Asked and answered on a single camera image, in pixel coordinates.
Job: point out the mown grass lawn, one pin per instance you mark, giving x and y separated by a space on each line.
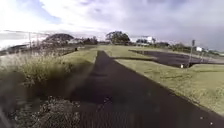
186 80

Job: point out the gravel patch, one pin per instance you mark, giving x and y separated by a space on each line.
43 113

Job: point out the dark asphalt path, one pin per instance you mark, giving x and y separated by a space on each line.
110 93

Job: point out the sign on pole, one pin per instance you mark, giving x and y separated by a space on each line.
191 53

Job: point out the tall dry grass verge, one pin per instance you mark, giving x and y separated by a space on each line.
36 66

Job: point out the dark tree clump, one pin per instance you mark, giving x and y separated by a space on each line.
90 41

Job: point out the small white building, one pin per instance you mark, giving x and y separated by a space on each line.
199 49

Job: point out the broad dark tree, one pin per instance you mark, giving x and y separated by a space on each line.
117 36

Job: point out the low wide tree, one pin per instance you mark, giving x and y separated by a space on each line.
58 38

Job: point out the dark asphalt lot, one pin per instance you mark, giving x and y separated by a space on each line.
170 58

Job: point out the thin pole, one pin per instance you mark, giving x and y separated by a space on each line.
30 40

